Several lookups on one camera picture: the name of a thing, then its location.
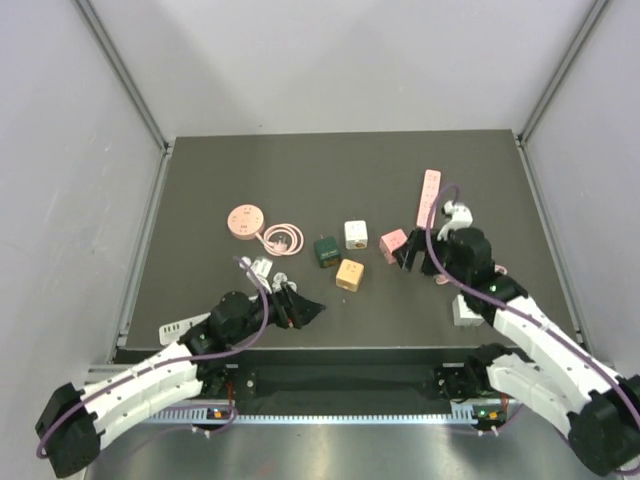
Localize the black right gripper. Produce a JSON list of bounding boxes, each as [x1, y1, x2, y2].
[[392, 228, 469, 288]]

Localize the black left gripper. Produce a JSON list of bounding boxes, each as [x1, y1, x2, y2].
[[228, 279, 325, 345]]

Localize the pink cube adapter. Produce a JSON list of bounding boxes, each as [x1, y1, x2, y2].
[[379, 229, 407, 264]]

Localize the pink power strip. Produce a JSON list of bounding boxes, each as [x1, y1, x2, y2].
[[416, 169, 441, 228]]

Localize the orange cube adapter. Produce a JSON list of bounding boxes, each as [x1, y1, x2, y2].
[[335, 259, 364, 292]]

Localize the white tiger cube plug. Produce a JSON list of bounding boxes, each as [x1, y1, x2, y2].
[[344, 220, 368, 250]]

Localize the green wooden hexagon socket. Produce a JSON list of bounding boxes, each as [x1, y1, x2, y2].
[[313, 236, 342, 268]]

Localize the white power strip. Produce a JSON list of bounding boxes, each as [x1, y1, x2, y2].
[[158, 313, 210, 346]]

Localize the pink round socket base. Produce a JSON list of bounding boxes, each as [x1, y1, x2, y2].
[[227, 204, 265, 240]]

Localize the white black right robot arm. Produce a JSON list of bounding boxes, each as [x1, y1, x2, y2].
[[392, 227, 639, 476]]

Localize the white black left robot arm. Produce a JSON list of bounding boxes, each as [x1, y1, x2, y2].
[[35, 285, 325, 479]]

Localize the white cube adapter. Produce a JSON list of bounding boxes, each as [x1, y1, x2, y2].
[[452, 294, 484, 327]]

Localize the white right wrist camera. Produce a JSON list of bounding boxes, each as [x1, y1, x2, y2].
[[437, 200, 473, 241]]

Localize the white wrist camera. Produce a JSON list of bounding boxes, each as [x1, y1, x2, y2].
[[240, 256, 273, 293], [437, 200, 473, 241]]

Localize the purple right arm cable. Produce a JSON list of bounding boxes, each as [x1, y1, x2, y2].
[[425, 182, 640, 474]]

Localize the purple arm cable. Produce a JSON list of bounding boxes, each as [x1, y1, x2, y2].
[[35, 255, 271, 460], [425, 182, 640, 474]]

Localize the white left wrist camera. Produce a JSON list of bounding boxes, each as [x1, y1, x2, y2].
[[240, 256, 273, 293]]

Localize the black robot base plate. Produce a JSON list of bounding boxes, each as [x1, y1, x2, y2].
[[200, 348, 502, 416]]

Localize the grey cable duct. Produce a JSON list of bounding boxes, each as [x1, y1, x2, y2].
[[145, 405, 478, 426]]

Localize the aluminium frame rail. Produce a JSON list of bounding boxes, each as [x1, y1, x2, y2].
[[79, 362, 626, 406]]

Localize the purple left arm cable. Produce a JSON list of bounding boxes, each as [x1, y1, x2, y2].
[[35, 255, 271, 460]]

